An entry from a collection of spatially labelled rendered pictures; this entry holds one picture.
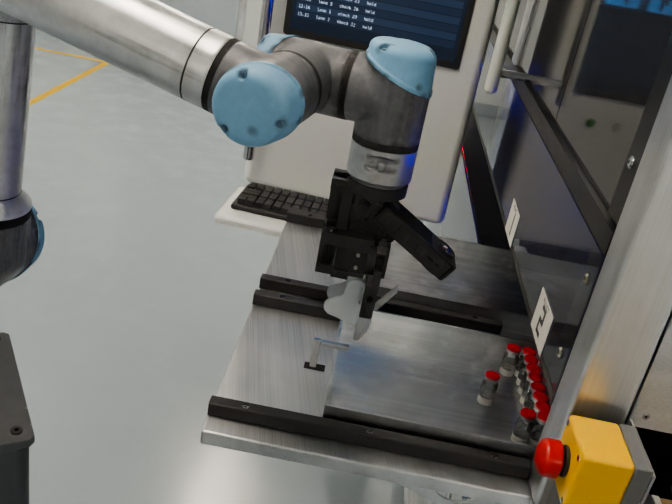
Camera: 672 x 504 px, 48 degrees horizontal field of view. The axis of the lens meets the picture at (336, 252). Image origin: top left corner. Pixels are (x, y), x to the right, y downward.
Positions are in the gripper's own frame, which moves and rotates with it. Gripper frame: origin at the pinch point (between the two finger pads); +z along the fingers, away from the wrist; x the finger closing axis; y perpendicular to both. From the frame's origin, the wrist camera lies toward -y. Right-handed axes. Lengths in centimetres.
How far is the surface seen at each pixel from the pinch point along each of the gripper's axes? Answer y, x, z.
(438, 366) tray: -12.5, -13.3, 11.4
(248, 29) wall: 119, -544, 67
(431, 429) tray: -10.5, 5.7, 8.5
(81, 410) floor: 71, -92, 99
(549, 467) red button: -20.5, 19.6, -0.2
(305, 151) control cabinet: 18, -90, 8
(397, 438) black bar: -6.5, 7.4, 9.6
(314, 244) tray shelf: 10.3, -46.9, 11.6
